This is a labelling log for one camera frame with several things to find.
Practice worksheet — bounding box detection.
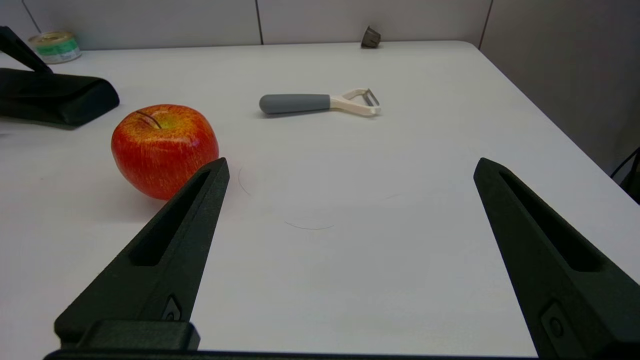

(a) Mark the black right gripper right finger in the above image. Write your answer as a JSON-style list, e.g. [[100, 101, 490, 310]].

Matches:
[[473, 157, 640, 360]]

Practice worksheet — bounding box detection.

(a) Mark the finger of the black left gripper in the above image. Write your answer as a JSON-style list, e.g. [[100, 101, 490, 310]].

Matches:
[[0, 26, 54, 76]]

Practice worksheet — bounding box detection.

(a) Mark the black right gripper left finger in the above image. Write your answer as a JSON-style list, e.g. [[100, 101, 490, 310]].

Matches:
[[54, 157, 231, 351]]

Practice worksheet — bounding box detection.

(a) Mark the black glasses case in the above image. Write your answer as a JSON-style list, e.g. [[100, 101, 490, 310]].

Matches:
[[0, 67, 121, 127]]

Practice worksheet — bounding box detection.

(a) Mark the green labelled tin can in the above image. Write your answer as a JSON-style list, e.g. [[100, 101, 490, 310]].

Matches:
[[27, 31, 82, 65]]

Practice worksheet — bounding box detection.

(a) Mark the red apple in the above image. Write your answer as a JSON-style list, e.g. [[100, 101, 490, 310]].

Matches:
[[111, 104, 220, 201]]

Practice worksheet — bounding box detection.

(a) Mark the small dark grey cup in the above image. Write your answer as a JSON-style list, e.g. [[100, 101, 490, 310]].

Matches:
[[361, 26, 382, 49]]

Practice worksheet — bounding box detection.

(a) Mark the grey handled white peeler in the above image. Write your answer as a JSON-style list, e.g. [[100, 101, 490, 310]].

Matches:
[[259, 88, 382, 118]]

